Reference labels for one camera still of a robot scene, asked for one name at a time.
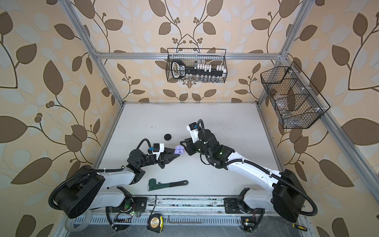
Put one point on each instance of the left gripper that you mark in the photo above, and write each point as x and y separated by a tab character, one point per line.
166	160

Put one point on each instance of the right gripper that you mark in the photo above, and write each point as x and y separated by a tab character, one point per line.
189	149

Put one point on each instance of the purple earbud case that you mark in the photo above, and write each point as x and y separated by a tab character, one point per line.
179	150

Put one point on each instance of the black round earbud case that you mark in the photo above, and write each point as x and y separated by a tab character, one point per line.
167	137

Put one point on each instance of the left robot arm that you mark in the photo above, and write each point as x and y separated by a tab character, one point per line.
92	188

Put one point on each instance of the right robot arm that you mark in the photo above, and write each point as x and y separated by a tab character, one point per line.
282	191

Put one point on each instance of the green pipe wrench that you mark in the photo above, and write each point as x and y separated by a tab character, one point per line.
154	185

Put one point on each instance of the yellow black tape measure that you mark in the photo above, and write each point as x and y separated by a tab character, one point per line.
155	223

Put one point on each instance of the clear tape roll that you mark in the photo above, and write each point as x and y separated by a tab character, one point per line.
80	223

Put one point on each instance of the yellow black screwdriver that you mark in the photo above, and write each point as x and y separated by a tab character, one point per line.
302	228

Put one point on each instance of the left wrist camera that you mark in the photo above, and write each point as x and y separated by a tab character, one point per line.
156	150

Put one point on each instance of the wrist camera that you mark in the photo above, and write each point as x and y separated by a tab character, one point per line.
193	130
156	150

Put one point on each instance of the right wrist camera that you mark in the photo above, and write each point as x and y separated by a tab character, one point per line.
193	130

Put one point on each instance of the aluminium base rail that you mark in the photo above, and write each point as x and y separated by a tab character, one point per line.
185	210

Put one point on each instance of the back wire basket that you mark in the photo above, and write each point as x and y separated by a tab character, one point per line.
212	56

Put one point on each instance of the side wire basket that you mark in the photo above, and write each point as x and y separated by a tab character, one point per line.
296	101

